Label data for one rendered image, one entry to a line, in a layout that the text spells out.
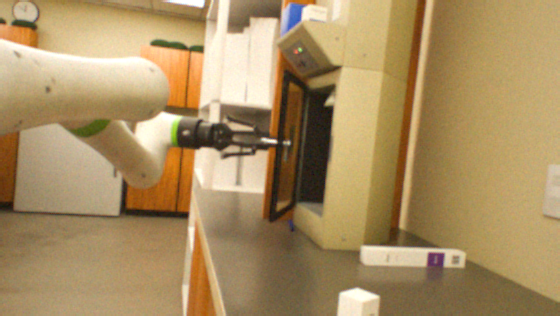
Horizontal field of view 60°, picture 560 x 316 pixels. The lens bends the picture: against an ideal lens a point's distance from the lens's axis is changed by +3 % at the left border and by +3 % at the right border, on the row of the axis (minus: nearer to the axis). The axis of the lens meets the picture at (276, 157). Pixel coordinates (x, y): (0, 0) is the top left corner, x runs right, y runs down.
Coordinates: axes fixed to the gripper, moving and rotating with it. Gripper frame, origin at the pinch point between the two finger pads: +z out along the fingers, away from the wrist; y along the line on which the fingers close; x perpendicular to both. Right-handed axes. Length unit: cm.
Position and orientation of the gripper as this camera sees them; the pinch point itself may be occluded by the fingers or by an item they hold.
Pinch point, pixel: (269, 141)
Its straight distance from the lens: 132.6
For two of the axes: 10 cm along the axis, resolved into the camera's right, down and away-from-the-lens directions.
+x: 2.2, -0.3, 9.7
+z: 9.7, 1.1, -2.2
